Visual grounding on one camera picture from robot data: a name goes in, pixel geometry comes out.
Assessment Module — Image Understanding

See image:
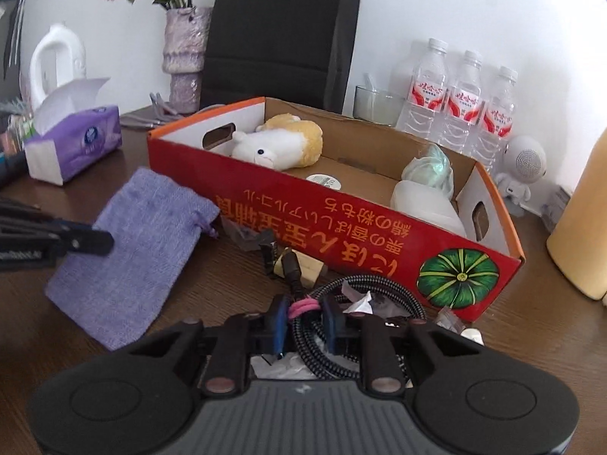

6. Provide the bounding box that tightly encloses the yellow thermos jug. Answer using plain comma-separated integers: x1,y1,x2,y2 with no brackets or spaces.
546,128,607,300

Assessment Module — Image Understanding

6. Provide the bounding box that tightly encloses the mint green plastic bag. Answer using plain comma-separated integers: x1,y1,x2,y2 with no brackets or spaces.
403,144,455,197

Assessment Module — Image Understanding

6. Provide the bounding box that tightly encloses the black and white braided cable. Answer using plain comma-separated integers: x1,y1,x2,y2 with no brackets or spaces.
282,253,425,382

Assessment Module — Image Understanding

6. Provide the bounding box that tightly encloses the red cardboard box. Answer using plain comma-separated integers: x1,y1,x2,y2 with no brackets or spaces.
146,97,526,323

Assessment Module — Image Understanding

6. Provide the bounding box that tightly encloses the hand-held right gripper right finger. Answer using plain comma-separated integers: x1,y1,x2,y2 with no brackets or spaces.
321,300,484,396

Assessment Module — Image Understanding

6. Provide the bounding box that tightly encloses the white robot-shaped speaker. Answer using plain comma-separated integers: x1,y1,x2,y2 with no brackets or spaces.
494,135,548,212

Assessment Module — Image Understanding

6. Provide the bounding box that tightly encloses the purple tissue box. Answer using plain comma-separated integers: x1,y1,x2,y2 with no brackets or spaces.
24,77,123,185

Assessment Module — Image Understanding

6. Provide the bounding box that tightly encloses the white detergent bottle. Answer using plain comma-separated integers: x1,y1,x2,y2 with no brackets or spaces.
29,23,87,111

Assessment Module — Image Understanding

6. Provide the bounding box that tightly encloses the white translucent container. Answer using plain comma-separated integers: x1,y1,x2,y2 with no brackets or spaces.
390,180,468,238

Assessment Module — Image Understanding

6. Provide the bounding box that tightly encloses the grey cable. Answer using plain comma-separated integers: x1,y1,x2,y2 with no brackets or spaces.
121,91,190,129

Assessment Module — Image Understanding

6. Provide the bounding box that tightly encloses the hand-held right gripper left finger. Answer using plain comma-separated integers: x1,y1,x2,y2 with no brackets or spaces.
114,294,291,396

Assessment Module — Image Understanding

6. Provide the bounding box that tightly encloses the small clear plastic bag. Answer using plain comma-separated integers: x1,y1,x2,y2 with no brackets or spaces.
434,307,464,336
340,288,406,329
222,218,281,276

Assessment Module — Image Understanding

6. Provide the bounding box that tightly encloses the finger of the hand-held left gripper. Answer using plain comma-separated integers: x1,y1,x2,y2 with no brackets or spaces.
0,201,115,257

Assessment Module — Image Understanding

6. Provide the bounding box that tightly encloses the clear glass cup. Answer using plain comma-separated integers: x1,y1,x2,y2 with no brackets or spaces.
353,73,406,128

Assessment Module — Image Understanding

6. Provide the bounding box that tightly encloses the purple cloth pouch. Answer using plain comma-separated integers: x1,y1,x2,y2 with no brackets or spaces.
45,167,221,351

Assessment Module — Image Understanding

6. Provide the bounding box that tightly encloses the purple textured vase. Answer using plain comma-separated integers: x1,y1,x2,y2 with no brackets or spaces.
162,6,212,115

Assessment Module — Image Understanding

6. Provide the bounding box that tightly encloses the white and yellow plush toy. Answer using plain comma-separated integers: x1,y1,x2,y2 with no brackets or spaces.
211,114,324,171

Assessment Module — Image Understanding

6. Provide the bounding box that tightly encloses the black paper bag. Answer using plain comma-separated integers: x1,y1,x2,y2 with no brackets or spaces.
199,0,363,115

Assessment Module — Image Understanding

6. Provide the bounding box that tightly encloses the clear acrylic card holder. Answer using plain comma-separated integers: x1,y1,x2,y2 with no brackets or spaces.
0,99,39,157

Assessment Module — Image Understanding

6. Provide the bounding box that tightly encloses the clear water bottle red label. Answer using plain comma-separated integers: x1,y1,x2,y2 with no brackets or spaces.
474,66,519,174
439,50,484,157
396,38,449,145

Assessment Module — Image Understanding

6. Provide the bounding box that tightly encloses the small wooden block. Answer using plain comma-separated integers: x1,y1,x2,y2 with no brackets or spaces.
274,248,329,290

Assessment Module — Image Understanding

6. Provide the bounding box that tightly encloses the pink hair tie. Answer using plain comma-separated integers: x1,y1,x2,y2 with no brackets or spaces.
287,296,324,322

